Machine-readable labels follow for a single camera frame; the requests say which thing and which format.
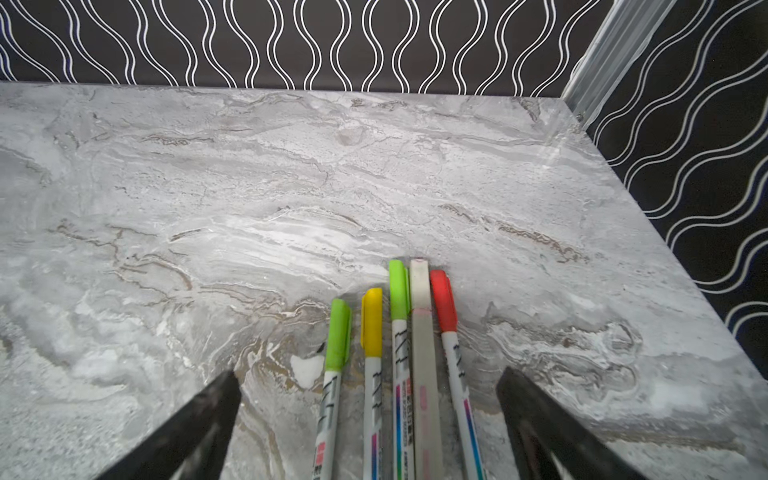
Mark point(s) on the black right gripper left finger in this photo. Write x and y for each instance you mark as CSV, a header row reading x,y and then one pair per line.
x,y
193,443

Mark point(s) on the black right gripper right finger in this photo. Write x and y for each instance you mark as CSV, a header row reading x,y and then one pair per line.
x,y
547,441

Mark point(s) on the white pen pink accents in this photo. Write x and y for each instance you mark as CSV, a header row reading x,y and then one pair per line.
x,y
427,427

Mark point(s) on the white pen green end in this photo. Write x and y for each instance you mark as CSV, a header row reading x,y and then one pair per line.
x,y
337,354

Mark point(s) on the white pen red cap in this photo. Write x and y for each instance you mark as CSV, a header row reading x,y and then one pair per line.
x,y
460,394

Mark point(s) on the white pen yellow tip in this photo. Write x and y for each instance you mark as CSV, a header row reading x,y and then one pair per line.
x,y
372,344

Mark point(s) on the white pen green tip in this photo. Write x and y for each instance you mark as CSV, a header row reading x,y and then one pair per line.
x,y
403,438

